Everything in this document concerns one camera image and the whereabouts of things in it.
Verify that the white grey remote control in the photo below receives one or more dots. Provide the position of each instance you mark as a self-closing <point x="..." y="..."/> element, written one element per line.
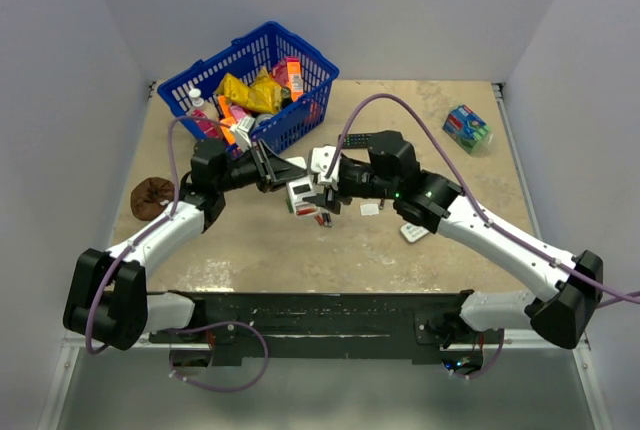
<point x="412" y="233"/>

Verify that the blue plastic shopping basket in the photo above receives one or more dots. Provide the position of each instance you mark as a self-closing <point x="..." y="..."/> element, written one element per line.
<point x="264" y="46"/>

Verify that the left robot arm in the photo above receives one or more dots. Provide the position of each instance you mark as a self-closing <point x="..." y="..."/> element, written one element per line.
<point x="108" y="302"/>

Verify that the black TV remote control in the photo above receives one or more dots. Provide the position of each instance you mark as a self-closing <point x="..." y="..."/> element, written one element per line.
<point x="356" y="141"/>

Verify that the blue green sponge pack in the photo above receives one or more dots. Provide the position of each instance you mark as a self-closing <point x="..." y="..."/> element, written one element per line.
<point x="468" y="130"/>

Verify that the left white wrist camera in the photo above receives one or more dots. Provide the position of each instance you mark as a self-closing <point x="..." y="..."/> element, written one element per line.
<point x="241" y="131"/>

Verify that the yellow snack bag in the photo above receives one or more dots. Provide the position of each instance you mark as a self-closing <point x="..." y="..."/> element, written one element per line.
<point x="263" y="96"/>

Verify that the brown crumpled cloth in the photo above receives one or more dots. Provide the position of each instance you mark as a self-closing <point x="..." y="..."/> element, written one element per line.
<point x="150" y="198"/>

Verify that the white battery cover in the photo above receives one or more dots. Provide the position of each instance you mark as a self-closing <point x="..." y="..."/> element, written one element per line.
<point x="369" y="209"/>

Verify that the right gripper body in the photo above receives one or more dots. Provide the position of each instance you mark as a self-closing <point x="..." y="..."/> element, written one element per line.
<point x="361" y="181"/>

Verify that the white cap bottle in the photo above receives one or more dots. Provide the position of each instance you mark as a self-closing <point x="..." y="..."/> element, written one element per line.
<point x="198" y="103"/>

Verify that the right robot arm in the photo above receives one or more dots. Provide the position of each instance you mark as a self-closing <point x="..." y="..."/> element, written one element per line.
<point x="557" y="301"/>

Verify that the orange pink box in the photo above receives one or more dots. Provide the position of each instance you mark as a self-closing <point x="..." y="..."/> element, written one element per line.
<point x="288" y="73"/>

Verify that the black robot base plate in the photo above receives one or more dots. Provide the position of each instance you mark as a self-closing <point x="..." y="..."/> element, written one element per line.
<point x="421" y="328"/>

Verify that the small orange box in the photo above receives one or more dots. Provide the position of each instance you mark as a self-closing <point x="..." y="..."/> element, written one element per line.
<point x="225" y="127"/>

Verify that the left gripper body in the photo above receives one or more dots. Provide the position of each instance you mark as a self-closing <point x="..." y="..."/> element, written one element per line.
<point x="247" y="171"/>

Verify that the white red remote control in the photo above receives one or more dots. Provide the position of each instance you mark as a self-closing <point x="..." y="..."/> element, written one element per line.
<point x="300" y="193"/>

